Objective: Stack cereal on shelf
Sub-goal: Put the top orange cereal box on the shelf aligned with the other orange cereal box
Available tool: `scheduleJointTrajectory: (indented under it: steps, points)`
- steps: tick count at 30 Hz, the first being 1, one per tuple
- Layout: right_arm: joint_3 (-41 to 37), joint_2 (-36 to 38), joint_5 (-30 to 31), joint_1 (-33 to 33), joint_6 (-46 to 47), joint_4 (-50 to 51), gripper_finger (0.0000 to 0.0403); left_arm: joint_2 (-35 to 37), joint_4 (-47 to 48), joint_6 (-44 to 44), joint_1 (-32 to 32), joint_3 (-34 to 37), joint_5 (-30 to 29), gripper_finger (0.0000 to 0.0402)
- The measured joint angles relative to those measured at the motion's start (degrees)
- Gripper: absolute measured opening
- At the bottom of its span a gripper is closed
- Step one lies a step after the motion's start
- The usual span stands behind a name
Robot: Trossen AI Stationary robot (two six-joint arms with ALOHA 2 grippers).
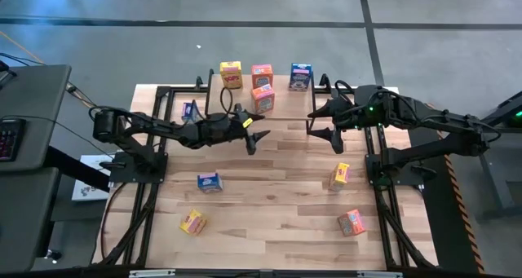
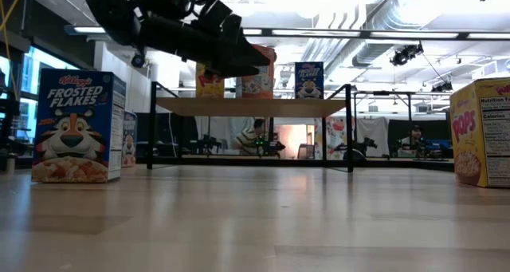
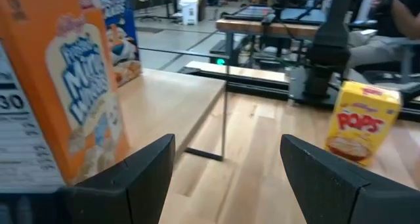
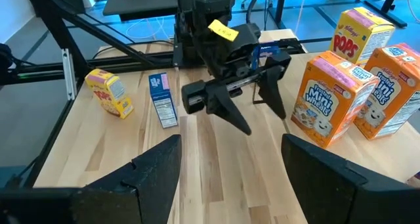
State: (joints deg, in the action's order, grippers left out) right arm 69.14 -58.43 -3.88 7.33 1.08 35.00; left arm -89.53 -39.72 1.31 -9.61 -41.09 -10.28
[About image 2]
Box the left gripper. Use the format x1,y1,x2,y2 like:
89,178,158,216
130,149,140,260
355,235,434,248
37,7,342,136
175,0,271,80

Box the orange Mini-Wheats cereal box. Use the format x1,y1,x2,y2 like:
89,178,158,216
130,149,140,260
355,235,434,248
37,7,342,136
240,44,277,101

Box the yellow Corn Pops cereal box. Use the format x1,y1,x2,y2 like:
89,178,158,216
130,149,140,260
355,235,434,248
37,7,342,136
449,77,510,188
194,62,226,100

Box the wooden shelf black metal legs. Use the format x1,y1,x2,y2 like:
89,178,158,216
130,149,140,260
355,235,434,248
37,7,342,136
146,81,355,174

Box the person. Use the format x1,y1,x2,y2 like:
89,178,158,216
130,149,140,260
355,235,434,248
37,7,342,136
233,118,267,156
398,124,430,158

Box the colourful printed banner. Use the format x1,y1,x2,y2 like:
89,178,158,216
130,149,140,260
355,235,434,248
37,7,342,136
314,116,356,161

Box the black metal rack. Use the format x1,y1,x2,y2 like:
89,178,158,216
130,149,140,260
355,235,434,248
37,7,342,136
352,90,418,161

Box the white curtain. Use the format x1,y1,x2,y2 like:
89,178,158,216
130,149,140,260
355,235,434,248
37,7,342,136
354,116,390,158

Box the ceiling light panel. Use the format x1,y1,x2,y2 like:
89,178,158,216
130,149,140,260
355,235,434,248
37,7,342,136
63,23,108,36

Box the black ceiling spotlight cluster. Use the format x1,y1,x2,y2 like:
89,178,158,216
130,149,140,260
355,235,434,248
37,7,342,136
389,42,426,68
430,80,454,93

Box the long ceiling light strip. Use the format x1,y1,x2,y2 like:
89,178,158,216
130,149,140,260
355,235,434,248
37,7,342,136
242,26,510,41

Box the small white cup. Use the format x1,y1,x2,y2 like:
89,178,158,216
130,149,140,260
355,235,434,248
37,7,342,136
2,152,18,174

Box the black metal table frame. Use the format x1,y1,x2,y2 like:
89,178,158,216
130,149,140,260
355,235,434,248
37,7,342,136
135,155,456,173

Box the silver ventilation duct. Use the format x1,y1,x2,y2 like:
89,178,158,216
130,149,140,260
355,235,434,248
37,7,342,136
324,0,423,78

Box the yellow cable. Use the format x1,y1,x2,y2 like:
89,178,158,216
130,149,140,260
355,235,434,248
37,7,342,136
0,0,26,102

